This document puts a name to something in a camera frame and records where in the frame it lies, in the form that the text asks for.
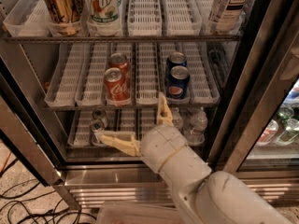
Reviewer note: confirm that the stainless steel fridge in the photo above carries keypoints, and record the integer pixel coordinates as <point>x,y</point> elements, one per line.
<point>82,83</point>

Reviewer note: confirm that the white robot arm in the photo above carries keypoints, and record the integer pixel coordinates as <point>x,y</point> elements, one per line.
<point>200,195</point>

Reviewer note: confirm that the front Coca-Cola can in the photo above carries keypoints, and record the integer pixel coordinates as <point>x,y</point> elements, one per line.
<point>116,86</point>

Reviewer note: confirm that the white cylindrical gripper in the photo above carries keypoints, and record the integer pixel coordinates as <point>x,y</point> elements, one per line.
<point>159,145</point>

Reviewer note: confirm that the pepsi can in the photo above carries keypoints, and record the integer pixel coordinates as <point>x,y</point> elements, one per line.
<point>176,58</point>
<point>178,80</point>

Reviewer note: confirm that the fridge glass door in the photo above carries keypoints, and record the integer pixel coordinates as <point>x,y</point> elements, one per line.
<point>266,135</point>

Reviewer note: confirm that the left clear water bottle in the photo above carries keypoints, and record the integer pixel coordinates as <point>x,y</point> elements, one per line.
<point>177,119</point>

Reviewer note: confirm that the rear silver blue can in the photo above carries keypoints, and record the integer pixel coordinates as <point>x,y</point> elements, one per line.
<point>101,114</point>

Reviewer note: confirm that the clear water bottle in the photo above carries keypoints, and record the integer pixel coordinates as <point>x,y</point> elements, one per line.
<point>177,119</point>
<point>196,126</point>

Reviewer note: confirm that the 7up bottle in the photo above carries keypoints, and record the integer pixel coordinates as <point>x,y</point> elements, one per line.
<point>104,17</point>

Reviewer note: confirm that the front Pepsi can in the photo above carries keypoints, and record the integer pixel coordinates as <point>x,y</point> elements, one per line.
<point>178,80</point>

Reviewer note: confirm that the rear Coca-Cola can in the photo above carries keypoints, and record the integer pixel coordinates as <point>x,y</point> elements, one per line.
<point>120,60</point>

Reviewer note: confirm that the silver blue can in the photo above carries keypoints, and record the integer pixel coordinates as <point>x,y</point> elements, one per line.
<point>97,126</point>
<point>101,114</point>

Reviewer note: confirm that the gold drink can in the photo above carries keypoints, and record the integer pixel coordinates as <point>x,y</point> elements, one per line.
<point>64,13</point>

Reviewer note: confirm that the right clear water bottle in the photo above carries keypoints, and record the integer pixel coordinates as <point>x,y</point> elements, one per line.
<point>196,126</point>

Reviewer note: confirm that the coca-cola can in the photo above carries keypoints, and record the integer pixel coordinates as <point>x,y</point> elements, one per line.
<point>120,60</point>
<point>116,86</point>

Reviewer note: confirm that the Texas Tea plastic bottle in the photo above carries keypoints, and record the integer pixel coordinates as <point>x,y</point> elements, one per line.
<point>224,15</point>

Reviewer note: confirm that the left clear plastic bin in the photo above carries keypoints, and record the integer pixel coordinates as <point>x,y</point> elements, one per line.
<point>133,213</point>

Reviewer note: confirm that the front silver blue can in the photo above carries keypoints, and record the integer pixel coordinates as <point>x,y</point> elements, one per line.
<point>97,126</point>

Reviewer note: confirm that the rear Pepsi can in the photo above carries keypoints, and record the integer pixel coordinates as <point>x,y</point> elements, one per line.
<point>176,58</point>

